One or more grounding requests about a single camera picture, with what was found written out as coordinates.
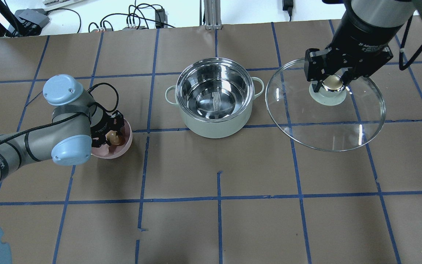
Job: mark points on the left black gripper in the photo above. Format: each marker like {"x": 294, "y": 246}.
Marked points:
{"x": 102, "y": 125}

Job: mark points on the pink plastic bowl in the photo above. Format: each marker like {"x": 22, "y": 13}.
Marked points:
{"x": 112, "y": 152}

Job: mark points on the aluminium frame post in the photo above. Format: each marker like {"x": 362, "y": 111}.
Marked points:
{"x": 212, "y": 14}

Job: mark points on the brown egg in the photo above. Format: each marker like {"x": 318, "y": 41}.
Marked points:
{"x": 115, "y": 138}

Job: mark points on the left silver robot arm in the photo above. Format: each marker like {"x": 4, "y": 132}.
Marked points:
{"x": 82, "y": 119}

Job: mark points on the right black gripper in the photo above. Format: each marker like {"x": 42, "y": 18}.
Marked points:
{"x": 358, "y": 37}

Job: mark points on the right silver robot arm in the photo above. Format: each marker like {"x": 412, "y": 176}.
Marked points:
{"x": 360, "y": 43}

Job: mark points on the glass pot lid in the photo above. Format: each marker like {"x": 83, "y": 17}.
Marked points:
{"x": 334, "y": 118}

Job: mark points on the pale green steel pot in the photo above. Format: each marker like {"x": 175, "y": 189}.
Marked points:
{"x": 215, "y": 96}

